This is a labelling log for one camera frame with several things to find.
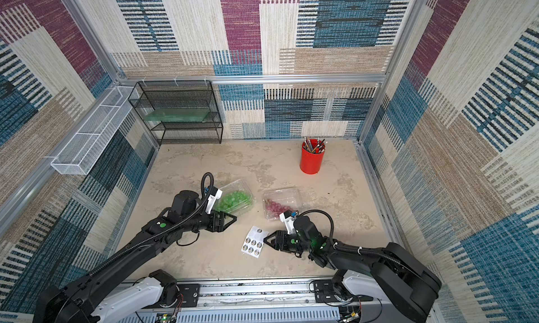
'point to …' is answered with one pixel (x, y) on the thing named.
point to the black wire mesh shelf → (195, 94)
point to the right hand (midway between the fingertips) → (270, 244)
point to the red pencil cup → (311, 156)
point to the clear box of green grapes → (236, 199)
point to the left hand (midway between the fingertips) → (231, 217)
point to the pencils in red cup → (314, 146)
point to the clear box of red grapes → (277, 201)
